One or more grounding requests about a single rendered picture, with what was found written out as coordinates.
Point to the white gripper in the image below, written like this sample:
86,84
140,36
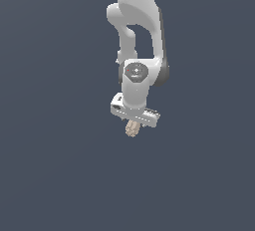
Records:
139,114

